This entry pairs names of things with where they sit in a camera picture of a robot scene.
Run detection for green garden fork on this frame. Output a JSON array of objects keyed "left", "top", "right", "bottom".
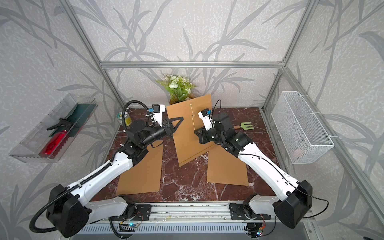
[{"left": 234, "top": 122, "right": 254, "bottom": 131}]

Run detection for white file bag string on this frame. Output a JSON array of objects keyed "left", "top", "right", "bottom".
[{"left": 190, "top": 103, "right": 197, "bottom": 130}]

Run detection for clear plastic wall tray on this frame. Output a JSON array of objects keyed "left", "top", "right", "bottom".
[{"left": 9, "top": 94, "right": 98, "bottom": 163}]

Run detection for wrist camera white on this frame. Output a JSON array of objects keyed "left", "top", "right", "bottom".
[
  {"left": 198, "top": 109, "right": 213, "bottom": 131},
  {"left": 146, "top": 104, "right": 166, "bottom": 127}
]

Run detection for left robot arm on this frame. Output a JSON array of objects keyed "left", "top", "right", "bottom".
[{"left": 29, "top": 105, "right": 184, "bottom": 238}]

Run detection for green plant white flowers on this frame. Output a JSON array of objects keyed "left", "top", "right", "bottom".
[{"left": 157, "top": 74, "right": 196, "bottom": 100}]

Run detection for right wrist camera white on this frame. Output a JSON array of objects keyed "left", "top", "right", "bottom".
[{"left": 198, "top": 109, "right": 213, "bottom": 131}]

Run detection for brown file bag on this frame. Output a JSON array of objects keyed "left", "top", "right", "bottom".
[
  {"left": 116, "top": 141, "right": 164, "bottom": 195},
  {"left": 207, "top": 145, "right": 249, "bottom": 186},
  {"left": 167, "top": 95, "right": 214, "bottom": 167}
]

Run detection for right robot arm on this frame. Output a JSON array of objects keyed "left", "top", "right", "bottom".
[{"left": 194, "top": 109, "right": 315, "bottom": 229}]

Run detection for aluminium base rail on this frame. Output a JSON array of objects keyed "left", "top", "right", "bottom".
[{"left": 62, "top": 200, "right": 316, "bottom": 224}]

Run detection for pink flower pot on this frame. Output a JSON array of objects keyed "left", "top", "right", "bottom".
[{"left": 169, "top": 94, "right": 196, "bottom": 105}]

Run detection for dark green cloth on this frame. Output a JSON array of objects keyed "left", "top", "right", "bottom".
[{"left": 47, "top": 104, "right": 97, "bottom": 138}]

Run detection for white wire mesh basket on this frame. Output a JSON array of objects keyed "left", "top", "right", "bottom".
[{"left": 272, "top": 91, "right": 334, "bottom": 165}]

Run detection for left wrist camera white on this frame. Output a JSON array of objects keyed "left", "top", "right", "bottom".
[{"left": 146, "top": 104, "right": 166, "bottom": 127}]

